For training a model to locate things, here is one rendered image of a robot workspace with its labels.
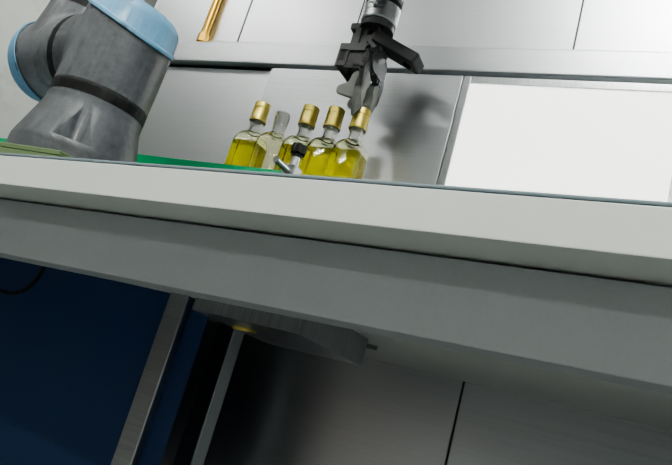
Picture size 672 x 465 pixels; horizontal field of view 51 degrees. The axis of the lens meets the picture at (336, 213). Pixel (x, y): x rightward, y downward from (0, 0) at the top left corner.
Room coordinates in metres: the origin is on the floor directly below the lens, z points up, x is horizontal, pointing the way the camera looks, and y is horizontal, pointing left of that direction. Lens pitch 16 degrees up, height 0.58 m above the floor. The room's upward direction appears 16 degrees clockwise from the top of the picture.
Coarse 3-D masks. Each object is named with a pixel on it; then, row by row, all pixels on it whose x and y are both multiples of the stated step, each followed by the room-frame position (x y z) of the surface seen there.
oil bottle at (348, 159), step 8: (336, 144) 1.26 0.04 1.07; (344, 144) 1.25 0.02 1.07; (352, 144) 1.24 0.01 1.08; (360, 144) 1.25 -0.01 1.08; (336, 152) 1.25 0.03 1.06; (344, 152) 1.25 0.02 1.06; (352, 152) 1.24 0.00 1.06; (360, 152) 1.25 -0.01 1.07; (336, 160) 1.25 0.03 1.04; (344, 160) 1.24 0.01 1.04; (352, 160) 1.24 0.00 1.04; (360, 160) 1.25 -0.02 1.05; (328, 168) 1.26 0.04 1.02; (336, 168) 1.25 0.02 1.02; (344, 168) 1.24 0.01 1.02; (352, 168) 1.24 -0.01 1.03; (360, 168) 1.26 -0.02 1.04; (328, 176) 1.25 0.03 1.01; (336, 176) 1.25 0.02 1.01; (344, 176) 1.24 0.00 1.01; (352, 176) 1.24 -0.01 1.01; (360, 176) 1.27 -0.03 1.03
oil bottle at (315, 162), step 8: (312, 144) 1.28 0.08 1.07; (320, 144) 1.28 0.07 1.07; (328, 144) 1.27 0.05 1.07; (312, 152) 1.28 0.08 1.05; (320, 152) 1.27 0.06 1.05; (328, 152) 1.27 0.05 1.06; (304, 160) 1.29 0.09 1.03; (312, 160) 1.28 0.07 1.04; (320, 160) 1.27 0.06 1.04; (328, 160) 1.27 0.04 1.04; (304, 168) 1.28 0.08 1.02; (312, 168) 1.28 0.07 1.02; (320, 168) 1.27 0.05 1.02
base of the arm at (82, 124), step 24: (48, 96) 0.77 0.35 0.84; (72, 96) 0.76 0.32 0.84; (96, 96) 0.76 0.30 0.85; (120, 96) 0.77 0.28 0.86; (24, 120) 0.77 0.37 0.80; (48, 120) 0.75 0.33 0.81; (72, 120) 0.75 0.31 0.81; (96, 120) 0.76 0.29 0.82; (120, 120) 0.78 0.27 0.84; (144, 120) 0.82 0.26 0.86; (24, 144) 0.75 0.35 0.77; (48, 144) 0.74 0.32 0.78; (72, 144) 0.75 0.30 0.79; (96, 144) 0.76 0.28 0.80; (120, 144) 0.78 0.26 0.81
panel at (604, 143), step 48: (480, 96) 1.30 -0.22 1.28; (528, 96) 1.25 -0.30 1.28; (576, 96) 1.21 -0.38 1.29; (624, 96) 1.17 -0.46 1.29; (480, 144) 1.29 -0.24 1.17; (528, 144) 1.24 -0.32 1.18; (576, 144) 1.20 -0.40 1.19; (624, 144) 1.16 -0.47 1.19; (576, 192) 1.20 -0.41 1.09; (624, 192) 1.16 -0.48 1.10
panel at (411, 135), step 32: (288, 96) 1.50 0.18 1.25; (320, 96) 1.46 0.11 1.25; (384, 96) 1.39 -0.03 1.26; (416, 96) 1.36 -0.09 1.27; (448, 96) 1.32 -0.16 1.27; (288, 128) 1.49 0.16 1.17; (320, 128) 1.45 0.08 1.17; (384, 128) 1.38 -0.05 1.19; (416, 128) 1.35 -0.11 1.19; (448, 128) 1.32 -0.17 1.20; (384, 160) 1.37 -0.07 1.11; (416, 160) 1.34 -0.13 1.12; (448, 160) 1.31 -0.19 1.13
